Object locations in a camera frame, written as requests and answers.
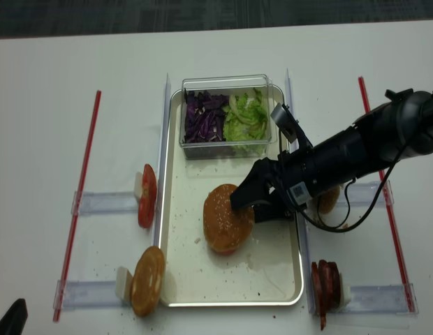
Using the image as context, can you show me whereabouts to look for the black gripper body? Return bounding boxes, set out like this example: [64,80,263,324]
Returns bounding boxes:
[272,128,370,213]

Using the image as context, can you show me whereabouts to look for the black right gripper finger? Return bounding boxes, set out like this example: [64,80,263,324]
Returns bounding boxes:
[253,202,293,223]

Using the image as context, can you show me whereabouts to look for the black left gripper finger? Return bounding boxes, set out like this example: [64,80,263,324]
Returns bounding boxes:
[230,158,278,210]

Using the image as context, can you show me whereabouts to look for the sesame top bun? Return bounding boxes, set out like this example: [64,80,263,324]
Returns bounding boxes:
[203,184,255,251]

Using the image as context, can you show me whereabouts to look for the sesame bun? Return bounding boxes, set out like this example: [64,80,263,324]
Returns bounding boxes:
[309,186,341,214]
[203,184,255,251]

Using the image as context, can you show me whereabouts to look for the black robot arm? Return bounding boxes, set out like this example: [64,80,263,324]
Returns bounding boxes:
[230,89,433,213]

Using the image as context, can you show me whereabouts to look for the green lettuce leaves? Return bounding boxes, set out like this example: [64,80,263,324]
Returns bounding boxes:
[223,88,268,156]

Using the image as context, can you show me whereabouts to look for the sliced bacon stack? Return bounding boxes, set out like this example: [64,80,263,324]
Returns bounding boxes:
[311,260,342,331]

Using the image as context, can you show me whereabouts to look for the standing tomato slice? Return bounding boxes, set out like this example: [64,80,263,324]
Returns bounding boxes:
[138,164,157,229]

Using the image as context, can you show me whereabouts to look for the white block behind tomato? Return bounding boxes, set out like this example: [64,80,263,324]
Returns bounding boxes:
[133,172,143,202]

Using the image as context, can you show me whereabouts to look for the silver metal tray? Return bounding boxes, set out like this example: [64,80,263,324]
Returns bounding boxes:
[154,91,304,307]

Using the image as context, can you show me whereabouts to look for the clear plastic container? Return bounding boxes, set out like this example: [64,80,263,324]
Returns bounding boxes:
[179,74,277,159]

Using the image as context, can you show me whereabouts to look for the right red strip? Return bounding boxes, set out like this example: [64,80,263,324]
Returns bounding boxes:
[358,76,416,313]

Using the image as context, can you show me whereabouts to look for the red strip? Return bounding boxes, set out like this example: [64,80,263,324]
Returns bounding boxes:
[52,90,102,323]
[358,76,416,313]

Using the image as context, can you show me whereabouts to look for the shredded purple cabbage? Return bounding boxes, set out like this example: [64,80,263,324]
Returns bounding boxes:
[184,90,229,144]

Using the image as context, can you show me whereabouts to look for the white block behind bacon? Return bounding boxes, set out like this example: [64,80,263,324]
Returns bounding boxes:
[339,273,351,308]

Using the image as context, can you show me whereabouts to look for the bottom bun half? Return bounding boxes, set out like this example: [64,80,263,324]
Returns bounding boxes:
[130,246,166,318]

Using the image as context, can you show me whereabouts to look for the white block behind bun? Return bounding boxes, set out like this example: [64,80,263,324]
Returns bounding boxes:
[115,267,133,304]

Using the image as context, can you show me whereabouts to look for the left red strip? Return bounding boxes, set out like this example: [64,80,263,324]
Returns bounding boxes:
[52,90,102,323]

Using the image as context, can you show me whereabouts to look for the upper right clear rail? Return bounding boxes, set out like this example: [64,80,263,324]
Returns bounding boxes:
[347,181,394,207]

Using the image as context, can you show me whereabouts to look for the black cable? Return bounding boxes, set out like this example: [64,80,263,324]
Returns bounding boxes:
[296,132,413,233]

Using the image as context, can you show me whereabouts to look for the left clear vertical rail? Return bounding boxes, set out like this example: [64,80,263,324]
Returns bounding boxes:
[153,74,171,248]

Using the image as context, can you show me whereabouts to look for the lower right clear rail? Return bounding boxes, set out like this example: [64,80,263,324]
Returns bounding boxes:
[309,282,420,315]

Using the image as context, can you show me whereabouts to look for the upper left clear rail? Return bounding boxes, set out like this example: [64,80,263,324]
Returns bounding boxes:
[71,191,138,216]

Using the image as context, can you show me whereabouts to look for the lower left clear rail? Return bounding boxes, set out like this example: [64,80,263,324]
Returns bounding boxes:
[53,281,130,310]

